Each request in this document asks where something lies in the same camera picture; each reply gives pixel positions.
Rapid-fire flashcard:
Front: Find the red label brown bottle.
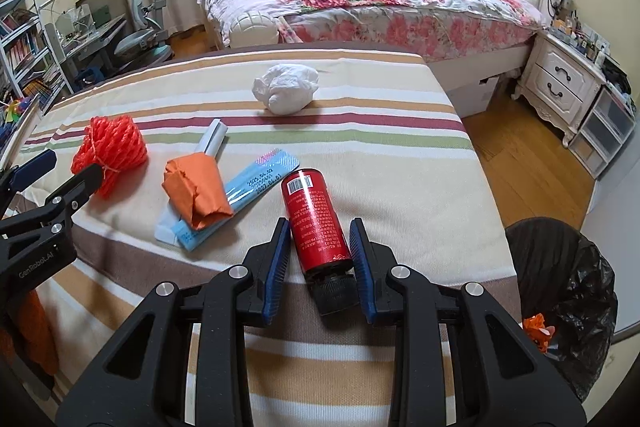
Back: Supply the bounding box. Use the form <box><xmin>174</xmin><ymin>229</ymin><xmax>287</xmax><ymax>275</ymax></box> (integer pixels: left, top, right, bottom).
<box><xmin>281</xmin><ymin>167</ymin><xmax>361</xmax><ymax>315</ymax></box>

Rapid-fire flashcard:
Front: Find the black bag-lined trash bin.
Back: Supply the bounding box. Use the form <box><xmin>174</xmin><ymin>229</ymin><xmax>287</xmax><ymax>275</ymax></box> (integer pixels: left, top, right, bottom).
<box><xmin>504</xmin><ymin>217</ymin><xmax>619</xmax><ymax>403</ymax></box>

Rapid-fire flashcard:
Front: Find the grey desk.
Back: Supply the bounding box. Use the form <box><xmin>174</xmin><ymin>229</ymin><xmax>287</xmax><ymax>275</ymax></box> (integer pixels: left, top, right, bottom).
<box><xmin>45</xmin><ymin>4</ymin><xmax>128</xmax><ymax>88</ymax></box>

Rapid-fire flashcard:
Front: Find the white tissue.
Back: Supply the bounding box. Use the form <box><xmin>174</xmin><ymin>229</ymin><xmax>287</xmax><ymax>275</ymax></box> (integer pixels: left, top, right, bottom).
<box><xmin>252</xmin><ymin>63</ymin><xmax>321</xmax><ymax>115</ymax></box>

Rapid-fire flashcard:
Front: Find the blue toothpaste box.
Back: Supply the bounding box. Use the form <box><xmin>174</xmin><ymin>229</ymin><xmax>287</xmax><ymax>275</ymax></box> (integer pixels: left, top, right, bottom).
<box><xmin>182</xmin><ymin>148</ymin><xmax>302</xmax><ymax>252</ymax></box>

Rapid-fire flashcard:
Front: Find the striped tablecloth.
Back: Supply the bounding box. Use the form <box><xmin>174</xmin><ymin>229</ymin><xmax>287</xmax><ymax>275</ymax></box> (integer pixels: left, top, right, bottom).
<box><xmin>10</xmin><ymin>42</ymin><xmax>521</xmax><ymax>427</ymax></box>

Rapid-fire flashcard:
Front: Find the orange cloth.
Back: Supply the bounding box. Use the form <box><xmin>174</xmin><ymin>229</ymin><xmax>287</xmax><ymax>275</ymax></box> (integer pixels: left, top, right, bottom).
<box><xmin>0</xmin><ymin>292</ymin><xmax>60</xmax><ymax>378</ymax></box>

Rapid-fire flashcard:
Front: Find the red-orange foam net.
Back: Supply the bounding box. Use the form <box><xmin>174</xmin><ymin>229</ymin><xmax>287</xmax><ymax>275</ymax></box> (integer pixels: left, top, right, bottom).
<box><xmin>70</xmin><ymin>116</ymin><xmax>149</xmax><ymax>200</ymax></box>

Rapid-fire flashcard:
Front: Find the black bag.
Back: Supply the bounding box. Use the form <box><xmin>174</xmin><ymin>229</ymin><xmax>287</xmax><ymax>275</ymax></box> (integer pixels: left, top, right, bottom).
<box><xmin>602</xmin><ymin>54</ymin><xmax>636</xmax><ymax>102</ymax></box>

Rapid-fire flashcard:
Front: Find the white nightstand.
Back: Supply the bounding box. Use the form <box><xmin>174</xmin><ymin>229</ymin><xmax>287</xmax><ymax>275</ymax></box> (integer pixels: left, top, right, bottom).
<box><xmin>512</xmin><ymin>29</ymin><xmax>608</xmax><ymax>148</ymax></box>

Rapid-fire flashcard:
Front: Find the cardboard box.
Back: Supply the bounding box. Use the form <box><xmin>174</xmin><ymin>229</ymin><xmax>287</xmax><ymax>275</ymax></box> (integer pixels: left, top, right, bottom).
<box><xmin>445</xmin><ymin>74</ymin><xmax>501</xmax><ymax>118</ymax></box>

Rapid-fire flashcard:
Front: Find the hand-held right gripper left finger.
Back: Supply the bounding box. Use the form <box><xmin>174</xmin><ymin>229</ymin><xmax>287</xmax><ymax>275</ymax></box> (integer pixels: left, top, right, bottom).
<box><xmin>55</xmin><ymin>217</ymin><xmax>293</xmax><ymax>427</ymax></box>

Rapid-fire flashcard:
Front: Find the metal bookshelf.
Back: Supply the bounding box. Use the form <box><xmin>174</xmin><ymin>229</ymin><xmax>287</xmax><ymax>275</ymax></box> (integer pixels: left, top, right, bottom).
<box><xmin>0</xmin><ymin>0</ymin><xmax>71</xmax><ymax>122</ymax></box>

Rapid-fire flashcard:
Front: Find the white wardrobe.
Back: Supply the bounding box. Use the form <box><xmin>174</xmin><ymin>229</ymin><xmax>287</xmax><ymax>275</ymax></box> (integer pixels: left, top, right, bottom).
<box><xmin>580</xmin><ymin>142</ymin><xmax>640</xmax><ymax>343</ymax></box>

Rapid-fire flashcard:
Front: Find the orange paper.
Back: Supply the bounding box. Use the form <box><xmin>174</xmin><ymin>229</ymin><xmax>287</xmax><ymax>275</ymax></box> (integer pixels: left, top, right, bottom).
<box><xmin>162</xmin><ymin>152</ymin><xmax>234</xmax><ymax>230</ymax></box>

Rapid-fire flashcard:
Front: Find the clear plastic drawer unit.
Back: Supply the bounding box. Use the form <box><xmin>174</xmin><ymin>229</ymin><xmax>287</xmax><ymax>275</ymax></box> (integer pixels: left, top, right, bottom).
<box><xmin>567</xmin><ymin>84</ymin><xmax>638</xmax><ymax>178</ymax></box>

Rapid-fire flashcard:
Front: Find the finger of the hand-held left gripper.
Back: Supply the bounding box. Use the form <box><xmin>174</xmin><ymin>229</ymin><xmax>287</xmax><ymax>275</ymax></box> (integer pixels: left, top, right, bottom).
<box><xmin>0</xmin><ymin>163</ymin><xmax>104</xmax><ymax>234</ymax></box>
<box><xmin>0</xmin><ymin>150</ymin><xmax>57</xmax><ymax>198</ymax></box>

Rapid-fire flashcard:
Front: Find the long white packet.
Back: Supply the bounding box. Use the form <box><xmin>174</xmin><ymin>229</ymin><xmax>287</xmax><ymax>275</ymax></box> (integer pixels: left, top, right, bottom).
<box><xmin>154</xmin><ymin>118</ymin><xmax>228</xmax><ymax>244</ymax></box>

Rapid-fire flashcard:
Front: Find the pink floral bed sheet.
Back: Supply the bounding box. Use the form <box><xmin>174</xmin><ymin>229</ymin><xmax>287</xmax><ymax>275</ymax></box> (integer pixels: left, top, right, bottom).
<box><xmin>285</xmin><ymin>7</ymin><xmax>546</xmax><ymax>62</ymax></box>

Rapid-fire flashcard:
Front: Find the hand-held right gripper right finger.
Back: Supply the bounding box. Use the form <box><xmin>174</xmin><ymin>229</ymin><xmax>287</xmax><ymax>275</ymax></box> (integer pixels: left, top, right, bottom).
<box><xmin>348</xmin><ymin>217</ymin><xmax>588</xmax><ymax>427</ymax></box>

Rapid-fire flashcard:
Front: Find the grey-blue office chair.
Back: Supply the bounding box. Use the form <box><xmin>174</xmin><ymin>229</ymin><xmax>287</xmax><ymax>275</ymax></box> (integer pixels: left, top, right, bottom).
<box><xmin>112</xmin><ymin>0</ymin><xmax>173</xmax><ymax>68</ymax></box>

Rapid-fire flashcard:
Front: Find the pile of small toiletries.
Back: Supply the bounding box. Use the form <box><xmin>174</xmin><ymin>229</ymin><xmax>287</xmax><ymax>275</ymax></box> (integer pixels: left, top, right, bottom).
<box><xmin>550</xmin><ymin>7</ymin><xmax>613</xmax><ymax>62</ymax></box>

